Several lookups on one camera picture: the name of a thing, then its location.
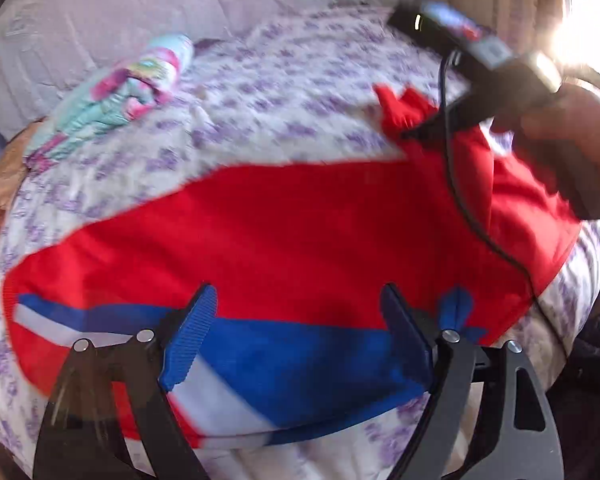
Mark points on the person right hand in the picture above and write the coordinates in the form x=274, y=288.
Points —
x=573, y=116

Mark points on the red blue white pants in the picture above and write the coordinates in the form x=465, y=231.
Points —
x=298, y=255

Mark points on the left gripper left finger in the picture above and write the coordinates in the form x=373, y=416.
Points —
x=81, y=435

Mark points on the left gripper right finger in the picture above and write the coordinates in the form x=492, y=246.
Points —
x=515, y=436

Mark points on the white lace headboard cover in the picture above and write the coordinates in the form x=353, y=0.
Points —
x=47, y=47

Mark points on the folded floral teal blanket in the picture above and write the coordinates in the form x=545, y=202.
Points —
x=109, y=99

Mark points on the purple floral bed sheet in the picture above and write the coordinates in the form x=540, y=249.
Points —
x=299, y=90

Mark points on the brown satin pillow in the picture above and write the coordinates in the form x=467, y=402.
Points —
x=13, y=169

